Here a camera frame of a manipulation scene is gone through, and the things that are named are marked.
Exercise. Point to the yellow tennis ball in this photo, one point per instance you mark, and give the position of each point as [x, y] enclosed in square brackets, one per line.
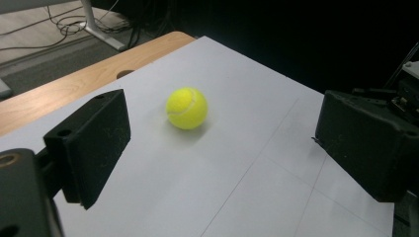
[186, 108]

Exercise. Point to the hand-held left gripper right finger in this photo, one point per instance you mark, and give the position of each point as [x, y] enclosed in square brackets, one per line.
[362, 148]

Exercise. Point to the white desk frame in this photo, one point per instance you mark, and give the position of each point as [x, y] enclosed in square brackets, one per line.
[99, 33]

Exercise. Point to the white table cover sheet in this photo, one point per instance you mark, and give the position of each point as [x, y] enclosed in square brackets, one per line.
[230, 171]

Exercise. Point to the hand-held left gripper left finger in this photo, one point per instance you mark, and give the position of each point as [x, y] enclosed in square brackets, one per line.
[92, 144]

